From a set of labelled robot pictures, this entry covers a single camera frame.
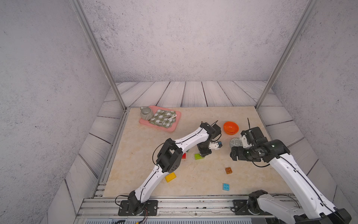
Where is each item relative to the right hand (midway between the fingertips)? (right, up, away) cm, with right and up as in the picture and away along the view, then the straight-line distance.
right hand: (239, 154), depth 74 cm
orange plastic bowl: (+6, +12, +30) cm, 33 cm away
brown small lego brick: (-3, -12, +10) cm, 16 cm away
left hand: (-16, -4, +16) cm, 23 cm away
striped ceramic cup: (-58, +23, +34) cm, 71 cm away
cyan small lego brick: (-6, -19, +5) cm, 21 cm away
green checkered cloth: (-48, +19, +38) cm, 64 cm away
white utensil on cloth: (-38, +21, +39) cm, 58 cm away
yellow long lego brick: (-37, -15, +9) cm, 41 cm away
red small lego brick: (-29, -5, +17) cm, 34 cm away
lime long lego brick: (-20, -5, +15) cm, 26 cm away
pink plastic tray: (-38, +12, +34) cm, 52 cm away
